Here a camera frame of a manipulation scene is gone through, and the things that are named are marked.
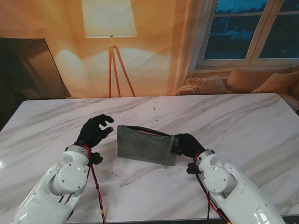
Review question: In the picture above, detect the red black arm cable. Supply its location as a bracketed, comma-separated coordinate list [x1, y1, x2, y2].
[195, 153, 231, 224]
[58, 147, 107, 224]

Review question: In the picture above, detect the red black left arm cable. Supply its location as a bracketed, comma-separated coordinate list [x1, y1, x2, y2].
[58, 147, 107, 224]

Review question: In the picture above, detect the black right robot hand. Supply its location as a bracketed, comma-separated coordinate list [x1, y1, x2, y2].
[174, 133, 206, 160]

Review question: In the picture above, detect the cream knitted cushion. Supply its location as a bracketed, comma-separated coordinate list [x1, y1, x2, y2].
[185, 76, 232, 94]

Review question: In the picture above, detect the orange knitted cushion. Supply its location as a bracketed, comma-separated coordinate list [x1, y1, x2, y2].
[252, 71, 299, 94]

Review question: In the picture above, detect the dark flat television screen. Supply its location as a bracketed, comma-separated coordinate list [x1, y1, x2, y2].
[0, 37, 72, 100]

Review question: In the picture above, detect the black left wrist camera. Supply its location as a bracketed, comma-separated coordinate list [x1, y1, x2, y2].
[88, 152, 104, 165]

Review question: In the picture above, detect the floor lamp with wooden legs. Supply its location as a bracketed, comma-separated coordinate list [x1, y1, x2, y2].
[81, 0, 138, 98]

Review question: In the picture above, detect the red black right arm cable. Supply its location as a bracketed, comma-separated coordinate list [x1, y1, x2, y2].
[195, 153, 231, 224]

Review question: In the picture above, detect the white framed window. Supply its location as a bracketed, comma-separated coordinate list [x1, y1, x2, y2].
[195, 0, 299, 70]

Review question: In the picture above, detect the plain tan cushion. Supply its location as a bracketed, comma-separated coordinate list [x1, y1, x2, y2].
[228, 67, 294, 93]

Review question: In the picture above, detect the grey suede zip pouch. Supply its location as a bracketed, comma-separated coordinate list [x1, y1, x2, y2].
[116, 125, 180, 167]

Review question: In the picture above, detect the beige sofa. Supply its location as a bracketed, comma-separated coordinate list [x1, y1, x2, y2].
[175, 66, 299, 110]

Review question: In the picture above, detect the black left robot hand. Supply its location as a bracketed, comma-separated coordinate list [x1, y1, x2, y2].
[74, 114, 115, 150]

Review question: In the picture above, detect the beige curtain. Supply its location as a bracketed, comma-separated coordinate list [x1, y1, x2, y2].
[172, 0, 219, 96]

